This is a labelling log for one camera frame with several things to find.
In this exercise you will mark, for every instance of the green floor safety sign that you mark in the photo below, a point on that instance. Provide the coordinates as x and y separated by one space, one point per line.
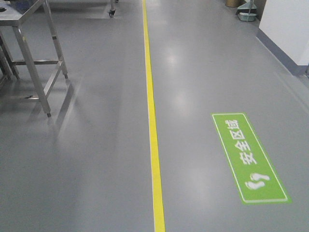
254 174

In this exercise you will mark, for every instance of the caster wheel cart leg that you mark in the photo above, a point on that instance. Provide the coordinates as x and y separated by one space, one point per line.
112 9

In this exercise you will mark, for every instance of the green dustpan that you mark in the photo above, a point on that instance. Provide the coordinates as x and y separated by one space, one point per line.
247 11

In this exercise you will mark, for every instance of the stainless steel work table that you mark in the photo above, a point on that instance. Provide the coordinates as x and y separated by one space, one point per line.
14 13

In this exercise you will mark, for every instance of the brown cylindrical bin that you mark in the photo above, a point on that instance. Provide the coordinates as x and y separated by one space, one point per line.
234 3

